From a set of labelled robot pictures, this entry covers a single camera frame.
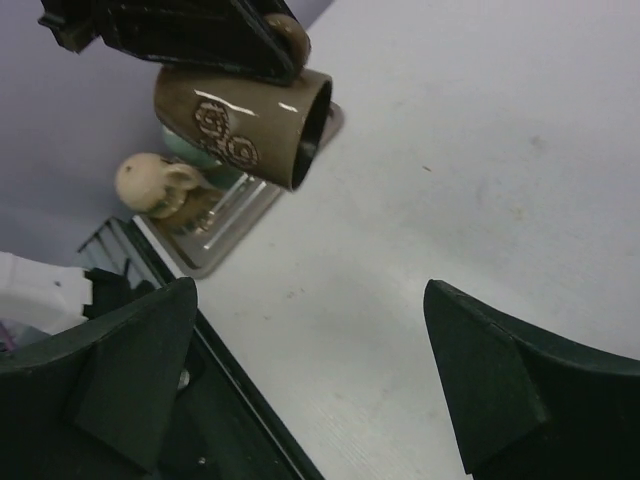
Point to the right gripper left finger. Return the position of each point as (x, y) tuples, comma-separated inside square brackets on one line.
[(98, 398)]

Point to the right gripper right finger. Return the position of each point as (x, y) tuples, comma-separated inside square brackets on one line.
[(525, 401)]

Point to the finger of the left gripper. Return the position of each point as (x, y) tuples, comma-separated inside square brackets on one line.
[(259, 40)]

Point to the brown patterned mug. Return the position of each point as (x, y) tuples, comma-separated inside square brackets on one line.
[(267, 131)]

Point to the teal green mug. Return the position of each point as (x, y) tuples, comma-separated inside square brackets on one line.
[(215, 172)]

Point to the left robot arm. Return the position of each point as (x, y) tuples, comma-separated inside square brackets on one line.
[(51, 298)]

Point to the metal tray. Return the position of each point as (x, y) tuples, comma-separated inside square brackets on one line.
[(241, 207)]

